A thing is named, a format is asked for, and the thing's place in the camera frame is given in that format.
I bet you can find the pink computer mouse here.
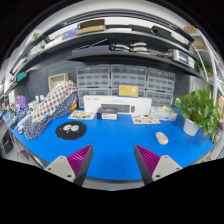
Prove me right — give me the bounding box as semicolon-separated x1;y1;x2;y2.
156;132;169;145

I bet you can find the illustrated card left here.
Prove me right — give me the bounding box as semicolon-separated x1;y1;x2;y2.
69;111;95;120

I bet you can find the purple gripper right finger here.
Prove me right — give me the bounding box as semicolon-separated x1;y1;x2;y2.
134;145;182;185

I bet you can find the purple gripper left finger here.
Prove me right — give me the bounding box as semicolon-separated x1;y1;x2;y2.
45;145;93;186

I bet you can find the clear drawer organizer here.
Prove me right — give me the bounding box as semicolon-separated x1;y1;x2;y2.
146;68;175;106
111;64;147;90
76;65;110;108

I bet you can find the long white keyboard box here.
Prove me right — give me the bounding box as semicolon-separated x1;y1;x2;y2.
83;95;152;114

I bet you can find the illustrated card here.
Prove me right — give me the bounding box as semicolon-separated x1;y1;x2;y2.
69;111;95;120
132;115;160;125

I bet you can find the clear drawer organizer right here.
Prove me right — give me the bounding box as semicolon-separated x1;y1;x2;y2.
146;68;175;106

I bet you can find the purple toy figure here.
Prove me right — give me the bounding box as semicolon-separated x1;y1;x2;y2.
15;95;28;111

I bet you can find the blue desk mat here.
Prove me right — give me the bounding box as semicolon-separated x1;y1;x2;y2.
14;115;213;180

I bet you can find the white box with items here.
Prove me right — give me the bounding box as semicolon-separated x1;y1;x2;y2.
150;106;177;121

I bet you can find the patterned fabric pile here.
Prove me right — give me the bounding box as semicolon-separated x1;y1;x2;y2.
23;80;78;140

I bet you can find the small black box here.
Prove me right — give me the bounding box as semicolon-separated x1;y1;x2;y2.
97;107;118;120

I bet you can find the cardboard box on shelf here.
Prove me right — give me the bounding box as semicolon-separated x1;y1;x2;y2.
76;19;106;35

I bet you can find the green potted plant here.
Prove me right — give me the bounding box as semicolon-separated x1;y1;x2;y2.
175;83;220;141

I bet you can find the yellow card box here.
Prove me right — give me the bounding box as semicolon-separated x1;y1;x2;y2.
118;85;139;98

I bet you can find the illustrated card right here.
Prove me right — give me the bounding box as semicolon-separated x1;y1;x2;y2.
132;115;160;125

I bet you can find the clear drawer organizer middle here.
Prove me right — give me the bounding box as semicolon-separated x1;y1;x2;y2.
111;64;147;90

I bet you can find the clear drawer organizer left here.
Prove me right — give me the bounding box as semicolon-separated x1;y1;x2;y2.
76;65;110;108

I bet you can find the grey metal shelf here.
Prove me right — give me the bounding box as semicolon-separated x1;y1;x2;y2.
10;9;194;76

